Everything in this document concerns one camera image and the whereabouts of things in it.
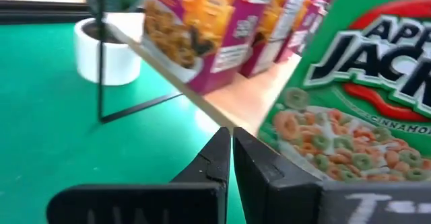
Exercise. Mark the black metal table frame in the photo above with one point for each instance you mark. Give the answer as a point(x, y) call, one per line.
point(40, 13)

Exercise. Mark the wooden shelf black frame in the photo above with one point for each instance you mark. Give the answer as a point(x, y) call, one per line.
point(242, 103)

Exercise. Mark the green plant white pot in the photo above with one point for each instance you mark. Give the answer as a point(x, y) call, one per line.
point(107, 66)

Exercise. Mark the Raisin Bran cereal box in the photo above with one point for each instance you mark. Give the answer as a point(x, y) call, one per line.
point(266, 62)
point(316, 19)
point(202, 22)

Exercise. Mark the Apple Jacks cereal box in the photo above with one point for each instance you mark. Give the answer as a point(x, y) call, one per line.
point(353, 82)

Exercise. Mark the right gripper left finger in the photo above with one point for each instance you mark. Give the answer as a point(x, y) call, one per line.
point(134, 204)

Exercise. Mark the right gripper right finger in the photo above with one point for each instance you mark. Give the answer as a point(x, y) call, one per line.
point(286, 200)

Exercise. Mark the green table mat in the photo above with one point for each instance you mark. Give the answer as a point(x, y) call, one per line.
point(50, 133)

